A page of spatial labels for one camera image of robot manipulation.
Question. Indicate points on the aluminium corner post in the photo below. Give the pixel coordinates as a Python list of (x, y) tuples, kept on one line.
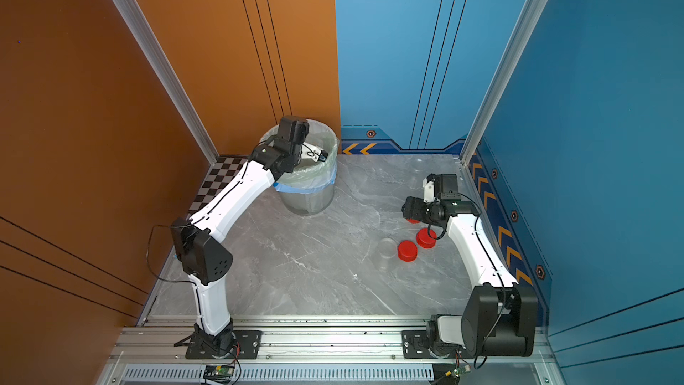
[(530, 14), (140, 28)]

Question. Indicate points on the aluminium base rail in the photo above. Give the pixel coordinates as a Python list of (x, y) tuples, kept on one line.
[(313, 349)]

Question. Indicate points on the left aluminium corner post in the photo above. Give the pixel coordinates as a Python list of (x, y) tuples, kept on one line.
[(140, 28)]

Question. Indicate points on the translucent green bin liner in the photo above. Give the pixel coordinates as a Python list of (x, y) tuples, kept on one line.
[(311, 176)]

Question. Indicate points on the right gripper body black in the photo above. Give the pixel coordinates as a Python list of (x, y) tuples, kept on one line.
[(422, 210)]

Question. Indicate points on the green circuit board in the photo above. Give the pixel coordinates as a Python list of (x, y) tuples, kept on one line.
[(218, 374), (457, 372)]

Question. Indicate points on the right aluminium corner post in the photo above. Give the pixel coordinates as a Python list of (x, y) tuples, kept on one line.
[(530, 14)]

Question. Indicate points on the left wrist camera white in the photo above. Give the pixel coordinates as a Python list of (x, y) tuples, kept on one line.
[(313, 152)]

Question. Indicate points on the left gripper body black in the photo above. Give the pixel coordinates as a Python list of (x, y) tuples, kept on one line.
[(297, 158)]

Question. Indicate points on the black white chessboard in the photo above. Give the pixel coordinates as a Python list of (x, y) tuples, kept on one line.
[(218, 177)]

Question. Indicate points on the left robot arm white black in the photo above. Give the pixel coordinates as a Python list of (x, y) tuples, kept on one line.
[(199, 240)]

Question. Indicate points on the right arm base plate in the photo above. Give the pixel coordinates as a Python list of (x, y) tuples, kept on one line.
[(424, 344)]

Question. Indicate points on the right green circuit board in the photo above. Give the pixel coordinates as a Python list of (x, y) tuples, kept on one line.
[(457, 372)]

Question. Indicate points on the red lid of front jar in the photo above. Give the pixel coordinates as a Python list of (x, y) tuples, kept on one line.
[(426, 238)]

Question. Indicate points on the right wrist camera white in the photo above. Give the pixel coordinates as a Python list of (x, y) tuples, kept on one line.
[(428, 185)]

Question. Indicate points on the grey mesh trash bin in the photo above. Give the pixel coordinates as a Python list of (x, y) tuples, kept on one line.
[(308, 204)]

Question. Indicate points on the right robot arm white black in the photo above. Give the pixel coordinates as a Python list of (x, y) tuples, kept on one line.
[(501, 314)]

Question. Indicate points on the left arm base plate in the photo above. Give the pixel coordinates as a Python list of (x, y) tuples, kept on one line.
[(245, 345)]

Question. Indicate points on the left green circuit board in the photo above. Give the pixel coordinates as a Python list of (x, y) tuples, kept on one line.
[(218, 374)]

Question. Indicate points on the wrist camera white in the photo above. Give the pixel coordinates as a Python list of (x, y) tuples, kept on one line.
[(313, 152), (428, 185)]

